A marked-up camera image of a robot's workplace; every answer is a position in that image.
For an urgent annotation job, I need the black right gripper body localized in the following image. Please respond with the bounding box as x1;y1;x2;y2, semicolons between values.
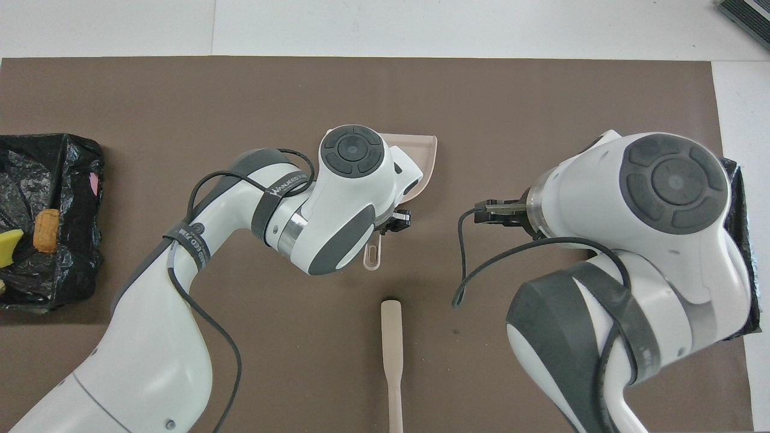
519;203;547;241

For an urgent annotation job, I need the beige plastic dustpan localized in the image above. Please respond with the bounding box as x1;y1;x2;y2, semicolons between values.
363;134;439;272

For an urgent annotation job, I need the beige hand brush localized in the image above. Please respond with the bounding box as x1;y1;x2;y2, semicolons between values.
380;299;405;433

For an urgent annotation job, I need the brown croquette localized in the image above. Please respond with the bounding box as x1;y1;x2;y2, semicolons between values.
32;208;61;253

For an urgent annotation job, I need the small yellow sponge piece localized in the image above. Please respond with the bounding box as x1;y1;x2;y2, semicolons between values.
0;228;25;269

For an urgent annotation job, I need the black bag lined bin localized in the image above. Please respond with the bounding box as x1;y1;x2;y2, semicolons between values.
718;156;762;342

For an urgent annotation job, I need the black bag bin pink spot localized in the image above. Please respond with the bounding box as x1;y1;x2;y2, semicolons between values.
0;134;106;313

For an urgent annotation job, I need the brown table mat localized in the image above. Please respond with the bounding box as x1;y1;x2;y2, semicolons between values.
0;56;756;433

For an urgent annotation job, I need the dark grey ribbed panel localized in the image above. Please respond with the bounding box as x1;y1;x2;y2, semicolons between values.
719;0;770;52

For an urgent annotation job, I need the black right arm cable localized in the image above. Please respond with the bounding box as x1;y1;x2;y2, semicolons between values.
451;198;639;433

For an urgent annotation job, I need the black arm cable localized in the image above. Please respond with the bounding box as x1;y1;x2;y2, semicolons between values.
451;198;639;433
166;148;317;433

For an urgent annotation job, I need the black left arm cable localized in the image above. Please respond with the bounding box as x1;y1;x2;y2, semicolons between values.
166;148;317;433

